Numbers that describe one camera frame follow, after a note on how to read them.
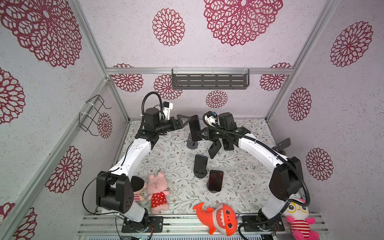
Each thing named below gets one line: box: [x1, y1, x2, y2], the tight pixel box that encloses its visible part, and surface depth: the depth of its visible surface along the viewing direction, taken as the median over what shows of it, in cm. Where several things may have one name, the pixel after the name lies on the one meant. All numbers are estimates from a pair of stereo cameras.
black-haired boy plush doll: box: [131, 176, 148, 202], surface depth 81 cm
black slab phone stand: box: [193, 164, 208, 179], surface depth 89 cm
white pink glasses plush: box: [283, 202, 320, 240], surface depth 71 cm
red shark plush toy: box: [193, 202, 238, 236], surface depth 71 cm
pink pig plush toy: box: [147, 172, 171, 215], surface depth 81 cm
